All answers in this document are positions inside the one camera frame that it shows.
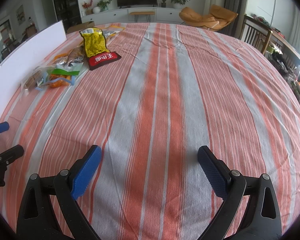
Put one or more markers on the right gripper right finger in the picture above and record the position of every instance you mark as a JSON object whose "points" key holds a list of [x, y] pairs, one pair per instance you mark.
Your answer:
{"points": [[261, 219]]}

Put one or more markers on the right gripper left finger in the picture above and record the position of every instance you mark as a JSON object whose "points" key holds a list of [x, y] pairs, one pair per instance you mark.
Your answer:
{"points": [[37, 218]]}

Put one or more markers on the rice cracker pack green label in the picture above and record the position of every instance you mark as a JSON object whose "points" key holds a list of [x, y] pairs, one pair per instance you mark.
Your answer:
{"points": [[58, 75]]}

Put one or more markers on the yellow dark-red snack bag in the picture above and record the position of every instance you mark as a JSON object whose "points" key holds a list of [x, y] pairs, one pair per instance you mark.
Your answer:
{"points": [[95, 48]]}

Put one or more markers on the clear yellow-edged snack bag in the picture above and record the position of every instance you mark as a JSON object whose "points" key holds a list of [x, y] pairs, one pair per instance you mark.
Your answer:
{"points": [[112, 31]]}

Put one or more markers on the orange snack pack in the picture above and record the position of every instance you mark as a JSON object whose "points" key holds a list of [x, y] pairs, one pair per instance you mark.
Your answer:
{"points": [[62, 72]]}

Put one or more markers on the brown cardboard box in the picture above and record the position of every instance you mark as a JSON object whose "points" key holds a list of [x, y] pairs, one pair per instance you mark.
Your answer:
{"points": [[80, 27]]}

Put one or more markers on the dark tall cabinet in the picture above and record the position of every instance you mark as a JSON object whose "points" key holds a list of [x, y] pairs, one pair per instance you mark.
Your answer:
{"points": [[68, 12]]}

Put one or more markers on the red flower vase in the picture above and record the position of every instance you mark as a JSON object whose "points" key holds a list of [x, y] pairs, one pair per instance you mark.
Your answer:
{"points": [[87, 6]]}

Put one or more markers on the green plant white vase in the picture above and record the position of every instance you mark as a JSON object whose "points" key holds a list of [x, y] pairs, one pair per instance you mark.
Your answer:
{"points": [[102, 5]]}

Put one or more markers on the small wooden bench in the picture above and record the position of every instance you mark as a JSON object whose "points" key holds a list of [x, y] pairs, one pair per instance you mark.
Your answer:
{"points": [[147, 14]]}

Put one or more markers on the wooden dining chair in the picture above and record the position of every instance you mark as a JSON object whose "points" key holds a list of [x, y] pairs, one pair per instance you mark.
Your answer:
{"points": [[255, 33]]}

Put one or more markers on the white tv cabinet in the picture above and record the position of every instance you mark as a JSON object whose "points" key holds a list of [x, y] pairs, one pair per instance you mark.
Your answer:
{"points": [[162, 15]]}

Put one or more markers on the small dark potted plant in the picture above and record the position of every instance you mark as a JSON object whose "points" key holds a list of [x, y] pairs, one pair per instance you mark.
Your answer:
{"points": [[163, 3]]}

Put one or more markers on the orange lounge chair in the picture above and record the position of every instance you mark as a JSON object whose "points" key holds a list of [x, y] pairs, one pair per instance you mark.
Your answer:
{"points": [[217, 18]]}

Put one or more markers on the green potted plant right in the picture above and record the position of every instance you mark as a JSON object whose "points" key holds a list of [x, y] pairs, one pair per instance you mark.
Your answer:
{"points": [[179, 4]]}

